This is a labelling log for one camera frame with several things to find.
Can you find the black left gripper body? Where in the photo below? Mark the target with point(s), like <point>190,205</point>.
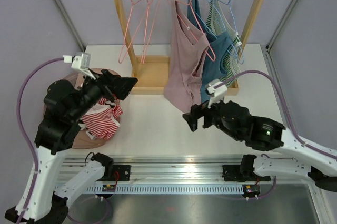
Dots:
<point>96,89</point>

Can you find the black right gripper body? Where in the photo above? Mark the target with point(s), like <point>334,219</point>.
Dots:
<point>211,115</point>

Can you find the dusty pink tank top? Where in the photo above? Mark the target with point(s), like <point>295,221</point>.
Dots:
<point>187,57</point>

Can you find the red white striped tank top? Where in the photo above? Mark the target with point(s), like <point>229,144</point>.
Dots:
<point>102,121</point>

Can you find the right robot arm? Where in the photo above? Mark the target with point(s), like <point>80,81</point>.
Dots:
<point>305,159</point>

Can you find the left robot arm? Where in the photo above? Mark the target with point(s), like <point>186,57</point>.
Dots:
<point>65,106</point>

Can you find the green white striped tank top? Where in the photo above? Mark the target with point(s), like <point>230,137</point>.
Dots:
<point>218,24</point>

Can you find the translucent pink plastic basin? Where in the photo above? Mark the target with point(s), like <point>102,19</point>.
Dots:
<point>84,139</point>

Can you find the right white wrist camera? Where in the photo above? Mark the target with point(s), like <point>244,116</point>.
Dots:
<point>216,90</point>

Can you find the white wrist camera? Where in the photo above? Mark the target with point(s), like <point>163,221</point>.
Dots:
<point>80,63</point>
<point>216,90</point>

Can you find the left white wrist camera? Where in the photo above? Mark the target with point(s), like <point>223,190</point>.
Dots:
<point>80,63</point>

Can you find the aluminium mounting rail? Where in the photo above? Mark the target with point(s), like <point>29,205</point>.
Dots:
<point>176,170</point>

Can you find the white slotted cable duct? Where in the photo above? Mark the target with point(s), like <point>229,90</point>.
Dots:
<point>165,189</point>

